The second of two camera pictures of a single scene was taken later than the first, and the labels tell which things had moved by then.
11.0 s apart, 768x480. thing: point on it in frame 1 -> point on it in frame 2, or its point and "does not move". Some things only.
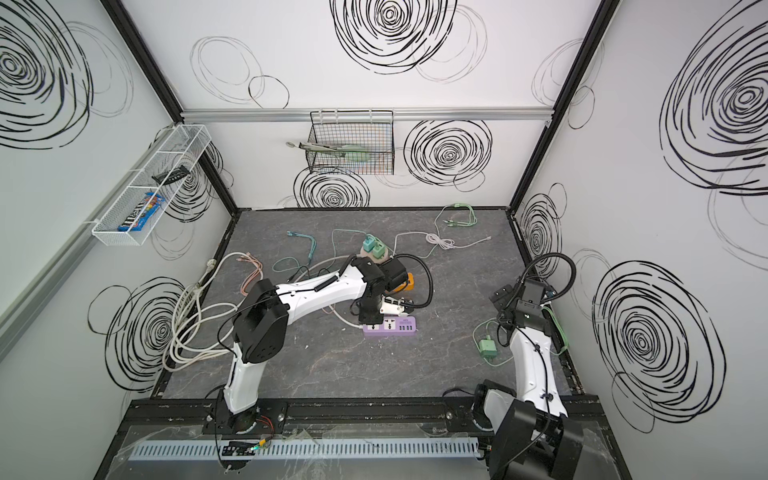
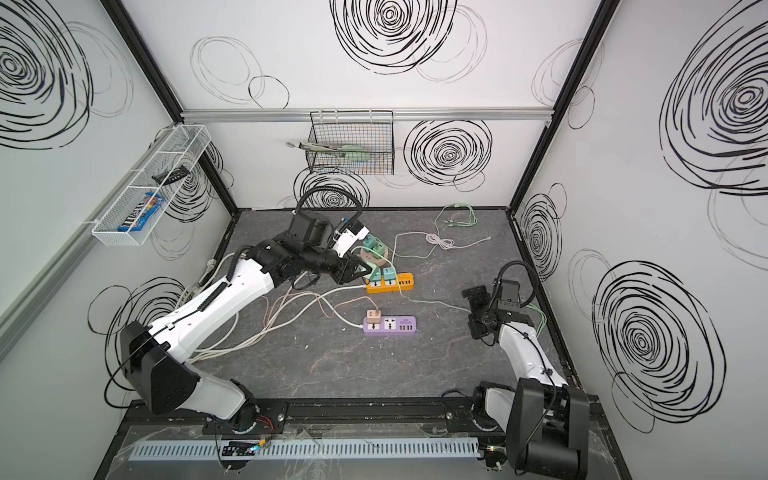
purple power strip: (392, 326) does not move
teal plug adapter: (369, 243) does not move
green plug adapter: (378, 250) does not move
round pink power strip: (364, 253) does not move
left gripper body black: (370, 309) -> (345, 267)
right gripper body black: (507, 312) -> (477, 300)
